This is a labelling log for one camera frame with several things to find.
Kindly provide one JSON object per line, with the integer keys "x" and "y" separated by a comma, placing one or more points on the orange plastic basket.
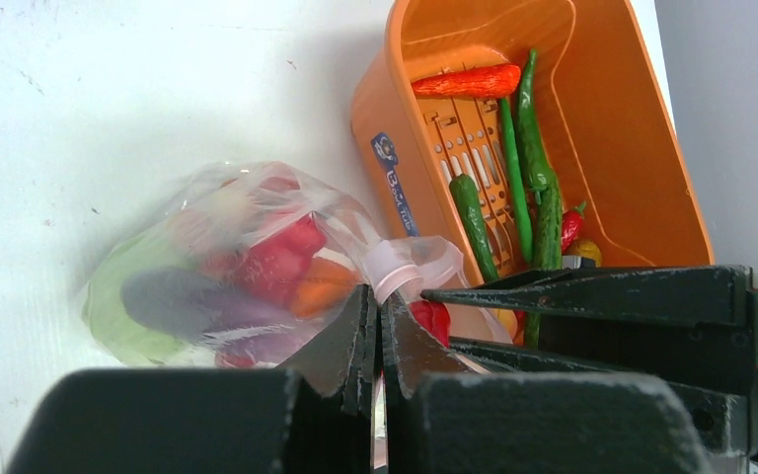
{"x": 606, "y": 130}

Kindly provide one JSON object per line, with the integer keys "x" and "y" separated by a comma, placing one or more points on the red toy chili pepper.
{"x": 272, "y": 269}

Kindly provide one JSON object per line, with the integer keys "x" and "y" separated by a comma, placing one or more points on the long green toy pepper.
{"x": 537, "y": 171}

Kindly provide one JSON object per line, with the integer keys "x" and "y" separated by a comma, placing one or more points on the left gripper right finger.
{"x": 444, "y": 417}

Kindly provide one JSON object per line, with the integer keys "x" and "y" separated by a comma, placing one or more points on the small yellow toy fruit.
{"x": 586, "y": 249}

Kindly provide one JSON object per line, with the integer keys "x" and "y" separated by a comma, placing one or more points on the purple toy eggplant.
{"x": 198, "y": 309}

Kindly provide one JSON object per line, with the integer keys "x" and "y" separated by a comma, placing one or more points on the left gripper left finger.
{"x": 311, "y": 414}

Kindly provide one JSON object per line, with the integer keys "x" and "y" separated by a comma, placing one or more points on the clear pink zip top bag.
{"x": 234, "y": 207}

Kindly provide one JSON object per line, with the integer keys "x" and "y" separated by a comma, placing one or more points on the small red toy pepper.
{"x": 571, "y": 225}

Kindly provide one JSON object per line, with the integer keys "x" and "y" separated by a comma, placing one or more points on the green toy cabbage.
{"x": 103, "y": 311}

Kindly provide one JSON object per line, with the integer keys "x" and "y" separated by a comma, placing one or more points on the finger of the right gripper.
{"x": 725, "y": 420}
{"x": 669, "y": 296}

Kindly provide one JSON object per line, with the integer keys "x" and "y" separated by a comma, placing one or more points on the dark green toy cucumber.
{"x": 515, "y": 181}

